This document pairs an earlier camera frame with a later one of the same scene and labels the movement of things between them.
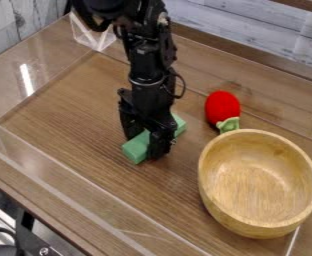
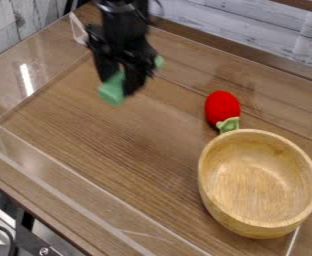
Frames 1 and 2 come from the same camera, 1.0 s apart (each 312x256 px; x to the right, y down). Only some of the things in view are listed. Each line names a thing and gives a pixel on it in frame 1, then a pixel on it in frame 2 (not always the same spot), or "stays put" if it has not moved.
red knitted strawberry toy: [221, 110] stays put
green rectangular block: [134, 148] to [111, 88]
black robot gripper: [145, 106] to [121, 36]
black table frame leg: [27, 243] stays put
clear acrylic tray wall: [73, 201] stays put
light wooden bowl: [258, 182] stays put
